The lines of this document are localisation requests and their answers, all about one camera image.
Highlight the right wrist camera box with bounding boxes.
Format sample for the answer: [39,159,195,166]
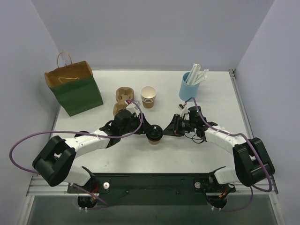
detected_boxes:
[178,104,187,111]

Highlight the black coffee cup lid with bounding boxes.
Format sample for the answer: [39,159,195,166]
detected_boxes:
[146,125,163,140]

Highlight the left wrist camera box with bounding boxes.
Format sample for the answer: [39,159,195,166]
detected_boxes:
[126,100,140,114]

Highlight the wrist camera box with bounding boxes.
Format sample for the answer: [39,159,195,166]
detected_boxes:
[126,100,140,114]
[178,104,187,111]

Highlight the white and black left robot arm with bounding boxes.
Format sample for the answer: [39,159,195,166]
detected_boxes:
[32,110,152,193]

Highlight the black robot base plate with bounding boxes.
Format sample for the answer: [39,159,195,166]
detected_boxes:
[67,172,235,207]

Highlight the brown paper coffee cup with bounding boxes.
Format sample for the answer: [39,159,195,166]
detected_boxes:
[148,139,161,145]

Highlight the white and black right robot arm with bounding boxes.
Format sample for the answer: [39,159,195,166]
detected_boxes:
[163,105,275,191]

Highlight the light blue straw holder cup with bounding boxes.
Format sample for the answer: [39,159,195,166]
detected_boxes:
[179,72,200,101]

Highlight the stack of brown paper cups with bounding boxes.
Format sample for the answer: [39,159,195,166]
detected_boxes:
[141,86,157,108]

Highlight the green and brown paper bag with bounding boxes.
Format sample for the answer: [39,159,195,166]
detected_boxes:
[45,61,103,116]

